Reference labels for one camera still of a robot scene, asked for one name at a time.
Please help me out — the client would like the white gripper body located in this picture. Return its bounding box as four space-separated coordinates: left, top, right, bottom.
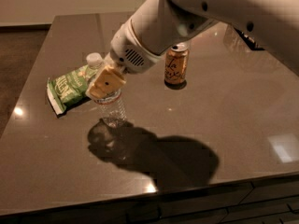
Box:
105 19 162 74

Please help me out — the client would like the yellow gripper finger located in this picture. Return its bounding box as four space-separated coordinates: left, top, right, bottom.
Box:
86 65 126 100

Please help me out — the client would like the clear plastic water bottle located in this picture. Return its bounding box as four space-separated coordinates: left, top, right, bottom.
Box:
86 52 126 128

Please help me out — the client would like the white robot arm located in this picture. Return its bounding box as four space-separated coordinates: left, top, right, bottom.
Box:
86 0 299 100

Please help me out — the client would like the green chip bag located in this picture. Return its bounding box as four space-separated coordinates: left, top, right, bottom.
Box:
47 65 97 115

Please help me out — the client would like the orange LaCroix can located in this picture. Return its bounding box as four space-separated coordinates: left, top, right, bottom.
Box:
164 42 190 90

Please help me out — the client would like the black wire napkin basket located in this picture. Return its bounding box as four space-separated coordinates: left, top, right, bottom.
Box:
235 28 263 51

